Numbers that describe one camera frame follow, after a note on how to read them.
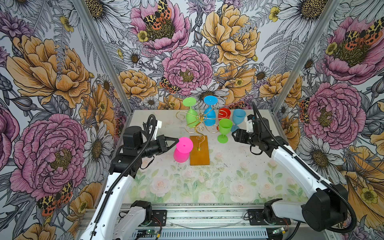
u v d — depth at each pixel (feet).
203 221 2.45
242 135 2.39
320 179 1.40
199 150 3.24
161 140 1.92
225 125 3.14
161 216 2.44
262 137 2.02
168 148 2.05
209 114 2.86
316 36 2.67
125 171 1.46
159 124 2.08
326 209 1.33
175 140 2.14
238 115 3.18
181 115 2.44
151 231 2.33
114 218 1.38
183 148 2.20
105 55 2.93
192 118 2.75
